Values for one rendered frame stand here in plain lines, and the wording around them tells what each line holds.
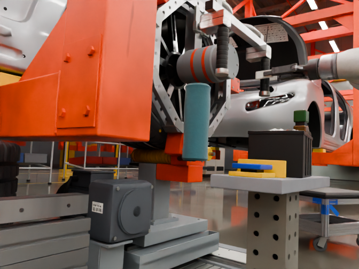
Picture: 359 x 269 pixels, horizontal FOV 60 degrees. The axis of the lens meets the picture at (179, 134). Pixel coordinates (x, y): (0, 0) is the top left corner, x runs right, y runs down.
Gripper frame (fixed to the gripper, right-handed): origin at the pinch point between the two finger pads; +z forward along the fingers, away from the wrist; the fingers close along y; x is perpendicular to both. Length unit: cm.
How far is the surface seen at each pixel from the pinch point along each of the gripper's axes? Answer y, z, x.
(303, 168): -38, -26, -36
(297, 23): 345, 96, 179
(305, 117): -13.8, -19.3, -19.4
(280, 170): -44, -22, -36
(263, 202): -40, -17, -45
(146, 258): -39, 23, -67
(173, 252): -25, 23, -68
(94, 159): 247, 427, -40
